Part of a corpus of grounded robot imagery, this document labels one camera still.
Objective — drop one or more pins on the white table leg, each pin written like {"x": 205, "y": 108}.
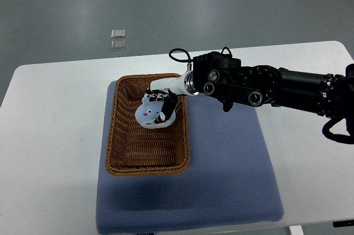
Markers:
{"x": 296, "y": 230}

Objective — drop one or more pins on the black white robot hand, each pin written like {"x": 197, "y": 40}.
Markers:
{"x": 167, "y": 90}

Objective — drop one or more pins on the blue quilted mat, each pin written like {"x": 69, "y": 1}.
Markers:
{"x": 229, "y": 180}

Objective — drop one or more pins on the blue plush toy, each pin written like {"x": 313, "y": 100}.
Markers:
{"x": 154, "y": 114}

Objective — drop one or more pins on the brown wicker basket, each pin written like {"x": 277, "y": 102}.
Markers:
{"x": 132, "y": 150}

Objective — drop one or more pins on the upper metal floor plate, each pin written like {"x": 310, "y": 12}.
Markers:
{"x": 118, "y": 33}

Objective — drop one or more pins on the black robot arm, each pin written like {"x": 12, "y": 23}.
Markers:
{"x": 219, "y": 75}

